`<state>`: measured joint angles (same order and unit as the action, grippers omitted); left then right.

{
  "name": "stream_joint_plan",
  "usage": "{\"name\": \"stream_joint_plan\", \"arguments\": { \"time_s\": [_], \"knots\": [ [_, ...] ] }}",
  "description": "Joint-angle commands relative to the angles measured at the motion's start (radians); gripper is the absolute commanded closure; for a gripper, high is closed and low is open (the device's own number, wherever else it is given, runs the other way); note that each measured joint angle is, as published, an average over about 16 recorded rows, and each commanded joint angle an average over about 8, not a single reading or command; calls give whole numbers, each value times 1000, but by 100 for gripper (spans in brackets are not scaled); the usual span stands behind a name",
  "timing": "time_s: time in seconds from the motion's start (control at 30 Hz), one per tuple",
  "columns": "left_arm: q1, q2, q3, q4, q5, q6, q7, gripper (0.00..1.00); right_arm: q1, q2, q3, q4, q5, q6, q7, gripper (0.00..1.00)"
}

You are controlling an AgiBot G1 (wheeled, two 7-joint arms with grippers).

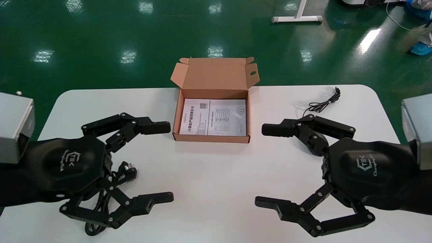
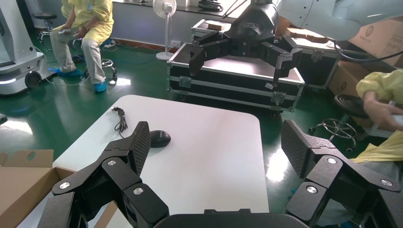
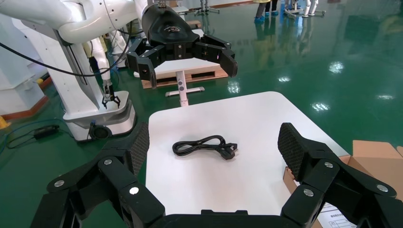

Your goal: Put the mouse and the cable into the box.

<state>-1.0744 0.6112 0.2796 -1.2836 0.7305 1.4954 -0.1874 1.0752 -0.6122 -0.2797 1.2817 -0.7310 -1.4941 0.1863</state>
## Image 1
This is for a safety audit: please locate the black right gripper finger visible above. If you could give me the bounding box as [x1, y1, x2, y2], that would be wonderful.
[262, 114, 356, 157]

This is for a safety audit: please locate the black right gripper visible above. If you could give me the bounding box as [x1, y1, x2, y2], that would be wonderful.
[254, 137, 432, 238]

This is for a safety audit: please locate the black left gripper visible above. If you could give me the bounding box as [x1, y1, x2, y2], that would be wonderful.
[0, 112, 174, 230]

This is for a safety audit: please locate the black power cable with plug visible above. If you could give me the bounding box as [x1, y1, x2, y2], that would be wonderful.
[84, 161, 138, 237]

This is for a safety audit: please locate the black wired computer mouse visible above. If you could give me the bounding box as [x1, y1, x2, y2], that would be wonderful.
[302, 86, 342, 118]

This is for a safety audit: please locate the open brown cardboard storage box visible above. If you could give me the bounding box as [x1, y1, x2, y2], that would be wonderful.
[170, 56, 261, 144]

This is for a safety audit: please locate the white printed paper manual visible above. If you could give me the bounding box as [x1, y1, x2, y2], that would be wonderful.
[179, 98, 248, 137]

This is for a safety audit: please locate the white table leg base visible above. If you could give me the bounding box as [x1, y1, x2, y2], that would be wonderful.
[271, 0, 323, 24]

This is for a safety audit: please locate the white wheeled robot with pillar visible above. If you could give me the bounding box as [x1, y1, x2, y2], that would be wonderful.
[340, 0, 405, 8]

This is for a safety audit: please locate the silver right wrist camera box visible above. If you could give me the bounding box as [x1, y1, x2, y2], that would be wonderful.
[401, 93, 432, 171]

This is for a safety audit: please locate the white floor cable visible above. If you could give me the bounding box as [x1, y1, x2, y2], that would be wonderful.
[386, 2, 430, 32]

